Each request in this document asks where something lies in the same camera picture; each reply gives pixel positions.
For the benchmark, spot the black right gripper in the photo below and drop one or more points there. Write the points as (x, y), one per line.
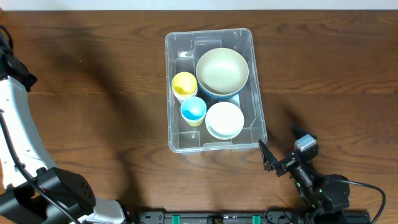
(286, 163)

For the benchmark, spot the grey small bowl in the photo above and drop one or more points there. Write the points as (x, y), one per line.
(223, 136)

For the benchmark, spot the white small bowl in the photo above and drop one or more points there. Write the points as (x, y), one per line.
(224, 117)

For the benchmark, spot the dark blue bowl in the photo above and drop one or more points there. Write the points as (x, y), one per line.
(221, 91)

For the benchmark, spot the yellow cup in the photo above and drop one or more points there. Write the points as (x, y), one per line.
(184, 83)
(194, 123)

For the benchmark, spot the cream large bowl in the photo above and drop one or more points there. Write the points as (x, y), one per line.
(222, 66)

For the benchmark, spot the light blue cup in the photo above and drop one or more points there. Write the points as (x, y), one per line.
(193, 108)

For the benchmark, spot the cream white cup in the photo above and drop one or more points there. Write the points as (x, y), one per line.
(187, 95)

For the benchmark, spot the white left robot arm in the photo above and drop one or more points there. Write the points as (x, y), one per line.
(37, 190)

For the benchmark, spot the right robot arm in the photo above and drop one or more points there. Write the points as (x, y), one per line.
(327, 196)

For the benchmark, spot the white label in bin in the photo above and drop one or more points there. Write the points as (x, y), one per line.
(235, 100)

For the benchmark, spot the clear plastic storage bin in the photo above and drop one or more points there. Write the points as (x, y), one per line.
(182, 52)

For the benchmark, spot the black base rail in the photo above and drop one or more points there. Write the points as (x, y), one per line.
(214, 217)

